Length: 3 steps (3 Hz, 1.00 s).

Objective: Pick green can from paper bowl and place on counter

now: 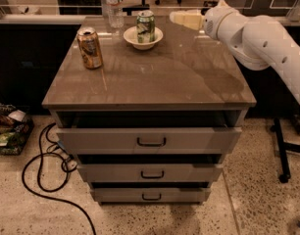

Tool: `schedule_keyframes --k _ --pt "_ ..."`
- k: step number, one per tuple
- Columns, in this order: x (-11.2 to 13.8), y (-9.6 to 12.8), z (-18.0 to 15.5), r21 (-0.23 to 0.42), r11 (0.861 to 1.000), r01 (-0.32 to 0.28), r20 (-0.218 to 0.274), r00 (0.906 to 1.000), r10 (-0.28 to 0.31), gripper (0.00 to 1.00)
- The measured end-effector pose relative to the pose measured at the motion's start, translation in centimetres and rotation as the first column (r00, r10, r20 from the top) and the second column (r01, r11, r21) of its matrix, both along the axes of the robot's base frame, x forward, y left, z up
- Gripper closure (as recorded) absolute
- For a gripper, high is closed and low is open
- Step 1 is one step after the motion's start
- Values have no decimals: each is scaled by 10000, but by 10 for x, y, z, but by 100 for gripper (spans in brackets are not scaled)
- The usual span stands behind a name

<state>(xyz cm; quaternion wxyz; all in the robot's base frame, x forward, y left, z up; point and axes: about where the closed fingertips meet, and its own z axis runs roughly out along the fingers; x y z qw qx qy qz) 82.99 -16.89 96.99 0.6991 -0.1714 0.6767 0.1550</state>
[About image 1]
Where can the orange soda can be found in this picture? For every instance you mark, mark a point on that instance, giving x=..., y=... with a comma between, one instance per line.
x=89, y=47

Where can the black robot stand leg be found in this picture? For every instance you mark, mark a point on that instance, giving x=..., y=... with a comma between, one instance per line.
x=283, y=147

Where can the box of snack bags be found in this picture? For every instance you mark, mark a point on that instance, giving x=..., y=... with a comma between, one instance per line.
x=16, y=124

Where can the grey drawer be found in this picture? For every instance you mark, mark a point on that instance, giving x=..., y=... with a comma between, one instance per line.
x=148, y=132
x=166, y=192
x=149, y=168

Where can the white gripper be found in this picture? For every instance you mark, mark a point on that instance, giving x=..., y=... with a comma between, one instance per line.
x=213, y=20

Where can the grey drawer cabinet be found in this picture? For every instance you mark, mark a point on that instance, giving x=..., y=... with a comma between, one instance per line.
x=185, y=71

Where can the top grey drawer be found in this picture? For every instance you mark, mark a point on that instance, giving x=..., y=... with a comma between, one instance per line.
x=148, y=132

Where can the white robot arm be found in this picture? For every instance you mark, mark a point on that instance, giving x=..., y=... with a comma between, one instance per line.
x=255, y=42

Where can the green soda can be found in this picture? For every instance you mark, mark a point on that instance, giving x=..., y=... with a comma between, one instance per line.
x=145, y=26

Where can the bottom grey drawer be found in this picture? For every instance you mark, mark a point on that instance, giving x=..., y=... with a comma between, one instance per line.
x=166, y=192

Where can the middle grey drawer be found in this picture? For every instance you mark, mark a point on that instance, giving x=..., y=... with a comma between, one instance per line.
x=149, y=168

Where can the clear plastic water bottle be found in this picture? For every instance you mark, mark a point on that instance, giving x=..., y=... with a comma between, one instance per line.
x=115, y=13

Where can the white paper bowl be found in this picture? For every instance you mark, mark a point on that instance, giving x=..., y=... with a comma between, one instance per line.
x=130, y=36

